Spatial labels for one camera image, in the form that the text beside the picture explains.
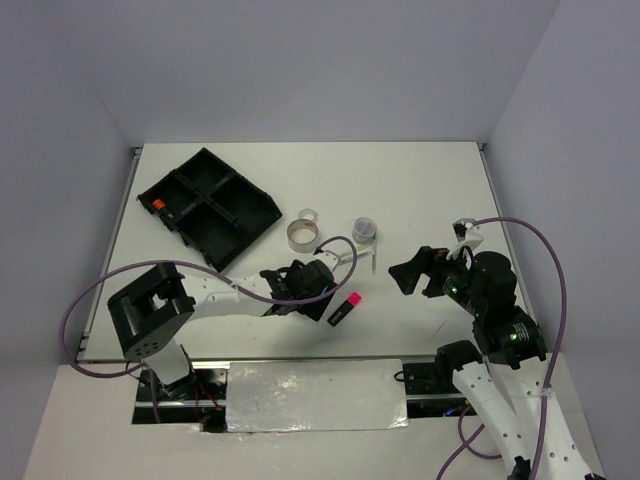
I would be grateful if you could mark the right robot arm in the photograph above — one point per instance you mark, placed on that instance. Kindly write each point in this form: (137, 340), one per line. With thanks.
(501, 372)

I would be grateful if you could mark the clear jar of pins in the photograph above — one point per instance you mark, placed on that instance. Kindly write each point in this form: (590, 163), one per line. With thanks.
(364, 230)

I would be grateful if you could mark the green pen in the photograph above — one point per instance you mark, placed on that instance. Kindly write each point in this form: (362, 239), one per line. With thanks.
(374, 256)

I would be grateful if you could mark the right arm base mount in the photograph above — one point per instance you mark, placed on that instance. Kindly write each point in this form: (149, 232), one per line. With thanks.
(427, 395)

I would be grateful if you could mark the yellow pen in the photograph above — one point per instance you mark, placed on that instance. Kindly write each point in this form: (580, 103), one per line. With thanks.
(362, 251)

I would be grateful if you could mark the black four-compartment organizer tray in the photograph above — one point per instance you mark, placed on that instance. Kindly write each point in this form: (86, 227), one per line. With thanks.
(214, 209)

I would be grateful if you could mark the small clear tape roll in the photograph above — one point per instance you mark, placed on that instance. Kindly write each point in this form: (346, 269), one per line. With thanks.
(308, 214)

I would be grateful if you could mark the silver foil cover plate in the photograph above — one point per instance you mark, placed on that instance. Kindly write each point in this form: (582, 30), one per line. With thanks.
(340, 395)

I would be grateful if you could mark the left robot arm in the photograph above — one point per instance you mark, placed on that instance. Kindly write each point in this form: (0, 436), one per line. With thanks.
(149, 312)

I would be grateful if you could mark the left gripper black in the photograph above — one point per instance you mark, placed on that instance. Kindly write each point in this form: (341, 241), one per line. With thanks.
(315, 309)

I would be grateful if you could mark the large clear tape roll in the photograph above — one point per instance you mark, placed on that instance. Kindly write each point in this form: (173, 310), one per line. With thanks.
(302, 236)

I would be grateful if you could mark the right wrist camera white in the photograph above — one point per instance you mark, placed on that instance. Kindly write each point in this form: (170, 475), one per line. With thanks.
(468, 236)

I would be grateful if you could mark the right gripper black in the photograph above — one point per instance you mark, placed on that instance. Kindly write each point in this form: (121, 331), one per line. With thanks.
(430, 260)

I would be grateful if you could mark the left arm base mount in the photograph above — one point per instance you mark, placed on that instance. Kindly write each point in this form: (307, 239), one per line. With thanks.
(202, 405)

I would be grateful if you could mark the pink-capped highlighter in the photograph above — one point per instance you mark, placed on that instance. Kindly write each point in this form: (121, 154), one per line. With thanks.
(344, 309)

